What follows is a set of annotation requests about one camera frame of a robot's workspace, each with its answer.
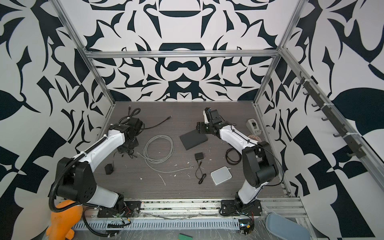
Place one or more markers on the black power adapter centre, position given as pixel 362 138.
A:
pixel 199 173

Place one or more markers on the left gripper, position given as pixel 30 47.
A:
pixel 136 143

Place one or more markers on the black power adapter with cable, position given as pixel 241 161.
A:
pixel 109 169

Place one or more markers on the orange plush toy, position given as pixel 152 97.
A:
pixel 62 223

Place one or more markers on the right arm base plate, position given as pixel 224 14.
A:
pixel 235 207

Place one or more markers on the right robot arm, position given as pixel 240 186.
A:
pixel 260 166

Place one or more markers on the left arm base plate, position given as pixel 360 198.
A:
pixel 125 210

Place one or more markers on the black network switch box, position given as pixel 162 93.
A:
pixel 192 139

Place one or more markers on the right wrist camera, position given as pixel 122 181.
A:
pixel 205 114

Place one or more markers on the white square router box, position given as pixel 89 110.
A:
pixel 221 175

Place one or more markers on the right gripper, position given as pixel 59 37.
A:
pixel 201 127

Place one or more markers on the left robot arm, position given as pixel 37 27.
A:
pixel 75 184

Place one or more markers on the grey blue pad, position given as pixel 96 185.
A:
pixel 285 229

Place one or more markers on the white cable duct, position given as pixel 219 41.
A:
pixel 162 224

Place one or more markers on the roll of tape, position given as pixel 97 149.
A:
pixel 254 139

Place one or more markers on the green object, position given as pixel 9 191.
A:
pixel 184 237

